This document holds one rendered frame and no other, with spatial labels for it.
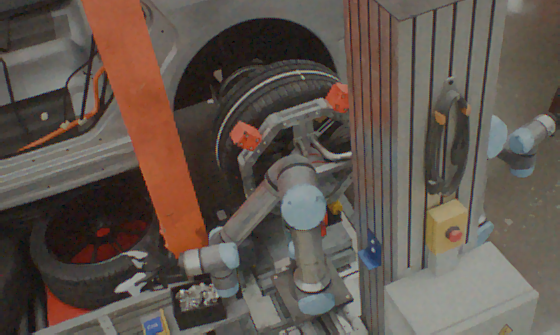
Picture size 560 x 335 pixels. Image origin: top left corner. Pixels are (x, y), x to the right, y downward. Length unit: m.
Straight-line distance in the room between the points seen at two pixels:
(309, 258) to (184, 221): 0.80
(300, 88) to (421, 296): 1.10
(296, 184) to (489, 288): 0.57
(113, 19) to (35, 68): 1.63
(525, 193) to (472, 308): 2.10
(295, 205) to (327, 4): 1.35
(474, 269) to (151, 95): 1.14
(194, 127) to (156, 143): 2.09
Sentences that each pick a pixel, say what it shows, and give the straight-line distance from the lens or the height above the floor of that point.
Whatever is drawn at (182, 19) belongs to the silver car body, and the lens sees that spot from 2.69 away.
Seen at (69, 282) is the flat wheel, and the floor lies 0.48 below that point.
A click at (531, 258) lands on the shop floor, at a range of 3.53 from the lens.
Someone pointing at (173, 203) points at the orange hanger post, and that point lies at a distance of 2.52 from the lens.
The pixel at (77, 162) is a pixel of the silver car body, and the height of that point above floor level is 0.88.
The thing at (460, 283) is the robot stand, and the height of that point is 1.23.
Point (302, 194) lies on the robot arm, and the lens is 1.73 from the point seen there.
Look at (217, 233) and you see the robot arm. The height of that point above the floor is 1.16.
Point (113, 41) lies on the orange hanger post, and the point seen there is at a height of 1.68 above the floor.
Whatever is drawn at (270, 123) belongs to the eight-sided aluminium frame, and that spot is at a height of 1.11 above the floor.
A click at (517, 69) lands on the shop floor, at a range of 4.73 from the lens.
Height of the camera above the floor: 2.69
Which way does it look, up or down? 42 degrees down
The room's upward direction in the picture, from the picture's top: 9 degrees counter-clockwise
